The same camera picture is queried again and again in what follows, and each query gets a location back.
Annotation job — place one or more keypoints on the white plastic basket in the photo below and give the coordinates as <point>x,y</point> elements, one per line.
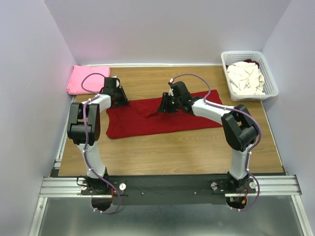
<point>270,87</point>

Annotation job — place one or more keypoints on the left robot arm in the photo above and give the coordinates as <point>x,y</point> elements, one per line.
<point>84,129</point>

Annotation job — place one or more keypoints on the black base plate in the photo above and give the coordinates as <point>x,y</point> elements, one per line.
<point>168,190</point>

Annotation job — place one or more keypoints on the cream white t shirt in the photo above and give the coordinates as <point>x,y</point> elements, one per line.
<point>246,78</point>

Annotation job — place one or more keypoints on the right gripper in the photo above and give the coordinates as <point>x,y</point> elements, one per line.
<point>163,107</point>

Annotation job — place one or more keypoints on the red t shirt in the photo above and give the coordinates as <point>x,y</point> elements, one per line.
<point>141,117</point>

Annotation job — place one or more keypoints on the folded pink t shirt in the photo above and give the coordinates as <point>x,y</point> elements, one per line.
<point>87,79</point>

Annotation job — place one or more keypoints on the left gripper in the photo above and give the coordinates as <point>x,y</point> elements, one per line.
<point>124,100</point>

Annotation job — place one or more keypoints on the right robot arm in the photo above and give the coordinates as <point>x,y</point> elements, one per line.
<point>240,129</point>

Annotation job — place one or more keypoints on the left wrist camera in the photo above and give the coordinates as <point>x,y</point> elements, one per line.
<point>117,81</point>

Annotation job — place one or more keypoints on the aluminium frame rail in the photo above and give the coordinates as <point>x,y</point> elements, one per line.
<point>276,210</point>

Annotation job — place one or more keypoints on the dark red shirt in basket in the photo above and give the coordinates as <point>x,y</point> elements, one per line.
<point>252,61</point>

